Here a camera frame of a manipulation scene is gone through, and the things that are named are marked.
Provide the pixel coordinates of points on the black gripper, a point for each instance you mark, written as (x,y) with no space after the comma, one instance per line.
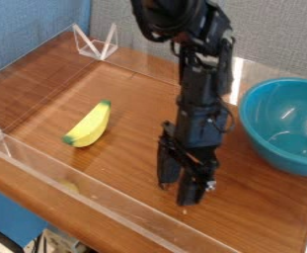
(186,151)

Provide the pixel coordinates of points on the blue plastic bowl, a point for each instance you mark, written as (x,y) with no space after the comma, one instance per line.
(273,113)

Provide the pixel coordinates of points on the black blue robot arm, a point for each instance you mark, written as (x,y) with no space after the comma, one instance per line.
(197,28)

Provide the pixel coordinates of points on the yellow toy banana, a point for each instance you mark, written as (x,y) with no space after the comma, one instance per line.
(90,128)

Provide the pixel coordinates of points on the clear acrylic front barrier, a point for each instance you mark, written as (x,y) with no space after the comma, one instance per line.
(158,227)

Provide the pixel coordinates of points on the clear acrylic barrier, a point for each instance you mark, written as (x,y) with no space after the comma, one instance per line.
(158,227)
(247,71)

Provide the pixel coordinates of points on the clear acrylic back barrier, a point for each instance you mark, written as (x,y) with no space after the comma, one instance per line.
(247,71)

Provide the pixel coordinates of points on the clear acrylic corner bracket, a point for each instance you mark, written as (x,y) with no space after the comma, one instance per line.
(94,48)

